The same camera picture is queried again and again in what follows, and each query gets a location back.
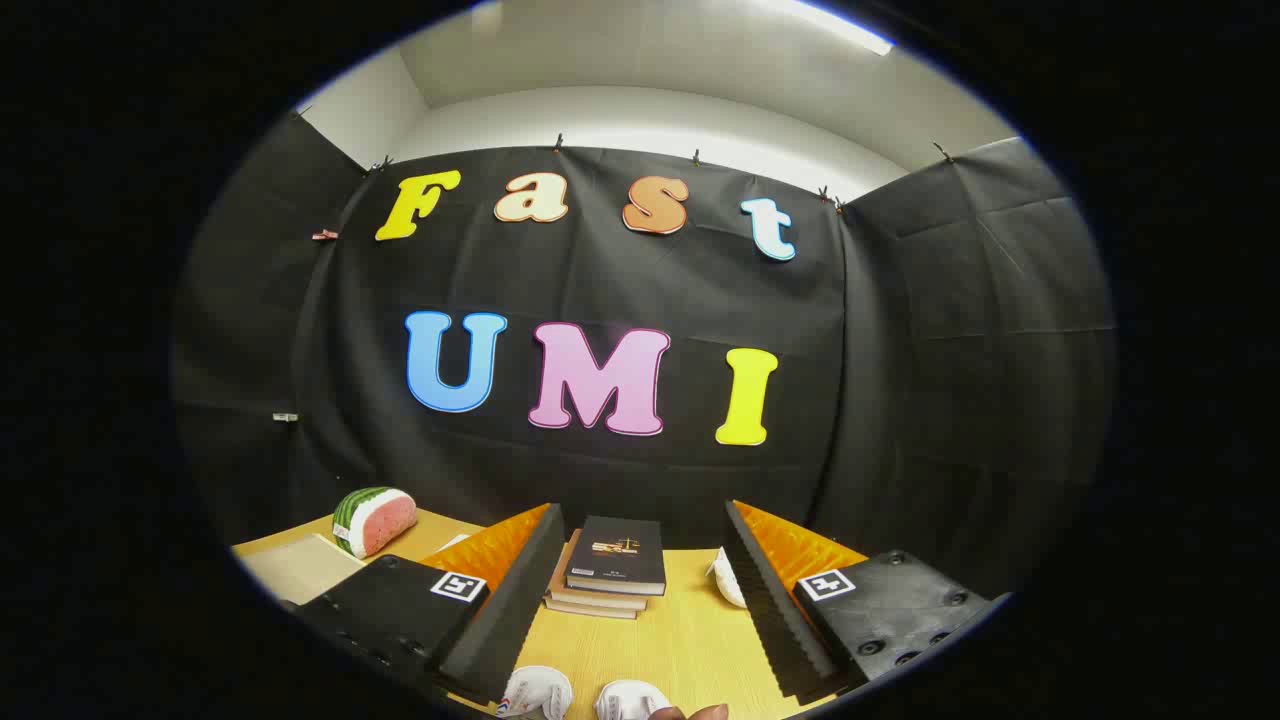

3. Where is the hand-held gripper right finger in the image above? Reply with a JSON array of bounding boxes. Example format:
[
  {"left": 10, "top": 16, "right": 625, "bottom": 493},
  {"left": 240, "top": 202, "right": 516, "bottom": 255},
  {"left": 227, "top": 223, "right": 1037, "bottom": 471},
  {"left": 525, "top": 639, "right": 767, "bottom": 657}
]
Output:
[{"left": 722, "top": 499, "right": 1013, "bottom": 704}]

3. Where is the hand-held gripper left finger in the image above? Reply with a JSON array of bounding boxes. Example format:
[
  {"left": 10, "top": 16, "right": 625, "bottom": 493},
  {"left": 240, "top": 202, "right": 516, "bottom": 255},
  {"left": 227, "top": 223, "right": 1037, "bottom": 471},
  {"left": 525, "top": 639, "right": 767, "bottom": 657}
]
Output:
[{"left": 275, "top": 503, "right": 567, "bottom": 709}]

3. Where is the white shoe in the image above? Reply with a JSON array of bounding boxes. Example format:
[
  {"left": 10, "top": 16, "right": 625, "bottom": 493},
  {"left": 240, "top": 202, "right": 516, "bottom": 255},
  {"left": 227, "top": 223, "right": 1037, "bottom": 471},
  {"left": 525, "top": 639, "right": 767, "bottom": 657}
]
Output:
[
  {"left": 594, "top": 679, "right": 672, "bottom": 720},
  {"left": 496, "top": 664, "right": 574, "bottom": 720}
]

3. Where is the cream fabric storage box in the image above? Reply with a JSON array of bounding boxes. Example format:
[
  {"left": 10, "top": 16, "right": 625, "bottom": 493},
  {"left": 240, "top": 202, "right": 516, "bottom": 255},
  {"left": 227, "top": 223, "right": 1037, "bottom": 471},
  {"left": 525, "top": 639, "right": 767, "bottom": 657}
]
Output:
[{"left": 240, "top": 533, "right": 367, "bottom": 605}]

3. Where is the white plush toy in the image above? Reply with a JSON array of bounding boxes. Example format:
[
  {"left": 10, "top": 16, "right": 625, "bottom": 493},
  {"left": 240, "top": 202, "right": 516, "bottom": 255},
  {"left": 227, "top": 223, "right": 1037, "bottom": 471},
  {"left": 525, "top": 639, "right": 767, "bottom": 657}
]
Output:
[{"left": 705, "top": 547, "right": 748, "bottom": 609}]

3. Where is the brown cover book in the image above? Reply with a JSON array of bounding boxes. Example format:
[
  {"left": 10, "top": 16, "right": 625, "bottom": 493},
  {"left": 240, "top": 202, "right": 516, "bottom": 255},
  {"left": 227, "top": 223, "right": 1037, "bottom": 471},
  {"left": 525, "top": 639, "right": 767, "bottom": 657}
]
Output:
[{"left": 546, "top": 530, "right": 649, "bottom": 612}]

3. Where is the thin brown book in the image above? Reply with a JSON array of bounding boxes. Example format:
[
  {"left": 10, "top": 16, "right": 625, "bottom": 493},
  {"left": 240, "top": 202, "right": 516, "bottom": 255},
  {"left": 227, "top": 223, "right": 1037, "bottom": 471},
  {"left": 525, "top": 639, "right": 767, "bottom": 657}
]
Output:
[{"left": 543, "top": 596, "right": 641, "bottom": 621}]

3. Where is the watermelon slice plush toy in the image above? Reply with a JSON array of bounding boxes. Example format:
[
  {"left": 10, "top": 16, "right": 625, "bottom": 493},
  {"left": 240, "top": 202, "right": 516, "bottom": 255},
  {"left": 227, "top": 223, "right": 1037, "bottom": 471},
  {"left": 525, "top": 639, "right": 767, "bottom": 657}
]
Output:
[{"left": 332, "top": 486, "right": 419, "bottom": 559}]

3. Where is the black backdrop cloth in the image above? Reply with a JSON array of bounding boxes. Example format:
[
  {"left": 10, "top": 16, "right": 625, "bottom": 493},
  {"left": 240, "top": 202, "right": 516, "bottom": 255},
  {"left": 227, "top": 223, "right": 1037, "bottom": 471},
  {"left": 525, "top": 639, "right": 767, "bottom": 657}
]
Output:
[{"left": 170, "top": 135, "right": 1117, "bottom": 601}]

